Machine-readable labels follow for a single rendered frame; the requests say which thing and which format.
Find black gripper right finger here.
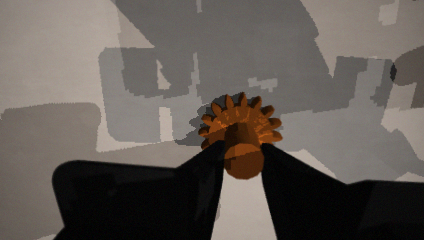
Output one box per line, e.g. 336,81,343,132
261,143,424,240

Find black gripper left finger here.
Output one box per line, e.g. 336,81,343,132
52,140,225,240

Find orange gear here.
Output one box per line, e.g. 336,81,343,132
198,92,282,180

